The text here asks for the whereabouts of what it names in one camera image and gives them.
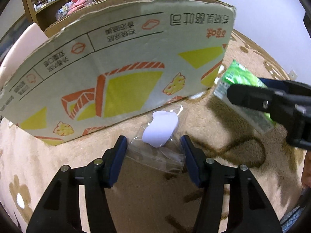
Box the clear bag with white item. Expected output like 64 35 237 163
127 103 188 175

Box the printed cardboard box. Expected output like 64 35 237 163
1 0 236 145

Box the beige patterned plush blanket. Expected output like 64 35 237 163
0 28 307 233

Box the green tissue pack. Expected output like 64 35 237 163
213 60 275 134

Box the pink swirl roll plush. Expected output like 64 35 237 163
1 23 48 88

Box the cluttered small dark table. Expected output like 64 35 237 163
55 0 96 21

